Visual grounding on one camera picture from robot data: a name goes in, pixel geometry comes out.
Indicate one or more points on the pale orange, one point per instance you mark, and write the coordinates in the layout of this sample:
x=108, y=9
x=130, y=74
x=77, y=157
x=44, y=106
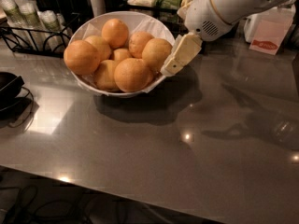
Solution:
x=103, y=77
x=101, y=45

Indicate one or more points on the white card with red logo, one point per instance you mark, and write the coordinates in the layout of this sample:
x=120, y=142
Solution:
x=268, y=37

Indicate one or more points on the wrapped cup stack middle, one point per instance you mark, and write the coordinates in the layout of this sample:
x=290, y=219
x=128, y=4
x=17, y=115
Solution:
x=33, y=26

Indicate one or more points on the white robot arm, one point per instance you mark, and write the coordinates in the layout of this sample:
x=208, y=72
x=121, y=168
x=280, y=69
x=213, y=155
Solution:
x=207, y=20

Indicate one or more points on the cream packet stack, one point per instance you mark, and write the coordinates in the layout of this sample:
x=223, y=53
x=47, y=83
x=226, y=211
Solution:
x=185, y=2

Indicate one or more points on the wrapped cup stack left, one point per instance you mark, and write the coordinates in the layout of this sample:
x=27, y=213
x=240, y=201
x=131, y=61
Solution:
x=15, y=20

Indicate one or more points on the black wire rack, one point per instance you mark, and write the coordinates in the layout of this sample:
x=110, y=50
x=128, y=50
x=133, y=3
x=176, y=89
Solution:
x=14, y=45

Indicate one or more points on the lower left pale orange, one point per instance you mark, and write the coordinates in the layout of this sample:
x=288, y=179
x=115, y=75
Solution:
x=103, y=77

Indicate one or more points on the black condiment shelf rack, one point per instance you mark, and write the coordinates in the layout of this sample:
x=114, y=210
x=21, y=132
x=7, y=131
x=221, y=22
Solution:
x=169, y=17

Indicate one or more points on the white bowl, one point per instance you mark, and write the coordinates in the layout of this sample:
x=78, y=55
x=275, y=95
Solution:
x=130, y=19

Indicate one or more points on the wrapped cup stack right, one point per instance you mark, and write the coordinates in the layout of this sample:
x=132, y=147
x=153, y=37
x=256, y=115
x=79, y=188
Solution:
x=51, y=24

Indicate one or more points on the black tray with wire stand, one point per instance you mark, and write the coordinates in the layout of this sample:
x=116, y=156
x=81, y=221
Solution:
x=16, y=101

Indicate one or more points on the back left pale orange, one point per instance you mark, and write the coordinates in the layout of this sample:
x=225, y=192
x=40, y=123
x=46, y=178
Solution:
x=101, y=45

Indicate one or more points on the large front left orange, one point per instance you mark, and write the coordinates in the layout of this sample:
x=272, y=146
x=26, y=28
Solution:
x=81, y=57

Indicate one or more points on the wrapped cup stack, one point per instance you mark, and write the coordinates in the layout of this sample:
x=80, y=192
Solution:
x=15, y=20
x=33, y=26
x=51, y=24

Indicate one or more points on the green packet stack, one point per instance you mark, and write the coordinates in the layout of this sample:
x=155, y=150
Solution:
x=168, y=4

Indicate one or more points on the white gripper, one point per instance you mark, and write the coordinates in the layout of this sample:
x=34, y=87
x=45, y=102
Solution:
x=202, y=15

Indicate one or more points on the small centre orange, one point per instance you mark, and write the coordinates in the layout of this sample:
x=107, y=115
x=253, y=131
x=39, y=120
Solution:
x=120, y=54

